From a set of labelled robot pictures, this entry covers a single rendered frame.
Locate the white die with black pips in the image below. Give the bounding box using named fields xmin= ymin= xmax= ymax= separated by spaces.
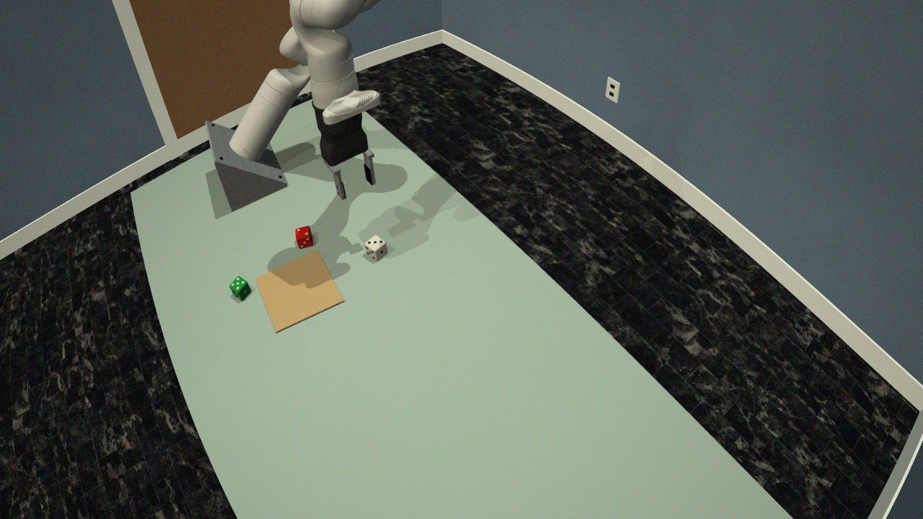
xmin=365 ymin=235 xmax=388 ymax=261

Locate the green die with white pips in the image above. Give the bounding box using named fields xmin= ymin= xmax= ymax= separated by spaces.
xmin=229 ymin=276 xmax=251 ymax=301

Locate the tan flat mat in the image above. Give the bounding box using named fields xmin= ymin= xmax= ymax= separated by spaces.
xmin=255 ymin=250 xmax=344 ymax=333

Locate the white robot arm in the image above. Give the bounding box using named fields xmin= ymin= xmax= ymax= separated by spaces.
xmin=229 ymin=0 xmax=381 ymax=161

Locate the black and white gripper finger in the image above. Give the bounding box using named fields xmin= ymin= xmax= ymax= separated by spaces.
xmin=323 ymin=159 xmax=346 ymax=200
xmin=362 ymin=148 xmax=376 ymax=185

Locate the red die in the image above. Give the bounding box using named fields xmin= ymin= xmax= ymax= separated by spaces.
xmin=296 ymin=226 xmax=313 ymax=249

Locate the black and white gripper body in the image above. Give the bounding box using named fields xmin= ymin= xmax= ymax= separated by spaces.
xmin=311 ymin=68 xmax=381 ymax=167

